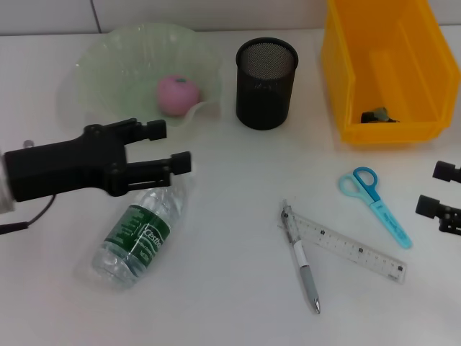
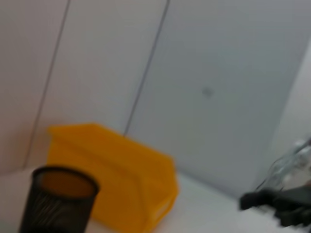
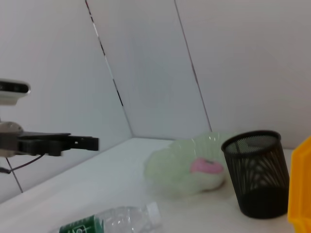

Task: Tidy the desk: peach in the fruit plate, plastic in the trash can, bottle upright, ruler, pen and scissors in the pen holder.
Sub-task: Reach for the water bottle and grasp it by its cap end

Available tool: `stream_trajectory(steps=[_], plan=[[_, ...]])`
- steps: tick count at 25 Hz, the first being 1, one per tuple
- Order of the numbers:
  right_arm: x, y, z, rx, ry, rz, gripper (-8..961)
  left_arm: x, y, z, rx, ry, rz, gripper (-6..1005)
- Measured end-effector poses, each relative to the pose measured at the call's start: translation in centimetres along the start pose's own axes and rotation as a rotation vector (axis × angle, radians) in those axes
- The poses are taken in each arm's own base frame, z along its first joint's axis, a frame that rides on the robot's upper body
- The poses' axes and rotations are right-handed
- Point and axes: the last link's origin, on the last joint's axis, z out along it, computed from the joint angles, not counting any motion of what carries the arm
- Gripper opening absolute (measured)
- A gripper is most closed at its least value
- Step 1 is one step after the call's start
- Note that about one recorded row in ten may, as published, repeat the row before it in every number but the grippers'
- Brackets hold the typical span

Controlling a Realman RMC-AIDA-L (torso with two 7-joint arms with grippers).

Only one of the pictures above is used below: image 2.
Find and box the yellow plastic storage bin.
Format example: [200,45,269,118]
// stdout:
[46,123,180,233]

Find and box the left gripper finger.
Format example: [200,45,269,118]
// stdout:
[239,183,311,229]

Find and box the black mesh pen cup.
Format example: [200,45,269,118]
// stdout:
[18,166,101,233]

